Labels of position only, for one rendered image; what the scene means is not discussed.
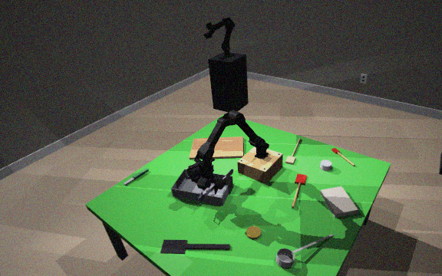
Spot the tan round disc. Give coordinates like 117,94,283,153
246,226,261,239

